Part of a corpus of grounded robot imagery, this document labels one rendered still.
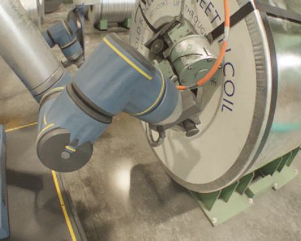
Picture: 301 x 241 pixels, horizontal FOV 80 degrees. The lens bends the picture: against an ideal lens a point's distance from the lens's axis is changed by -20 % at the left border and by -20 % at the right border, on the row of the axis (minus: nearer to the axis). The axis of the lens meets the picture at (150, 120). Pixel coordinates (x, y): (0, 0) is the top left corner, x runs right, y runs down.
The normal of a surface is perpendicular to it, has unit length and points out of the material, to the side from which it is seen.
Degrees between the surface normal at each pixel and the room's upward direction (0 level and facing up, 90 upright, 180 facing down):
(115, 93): 89
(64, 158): 90
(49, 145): 85
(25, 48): 83
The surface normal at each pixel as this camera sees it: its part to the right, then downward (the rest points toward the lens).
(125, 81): 0.36, 0.55
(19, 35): 0.67, 0.32
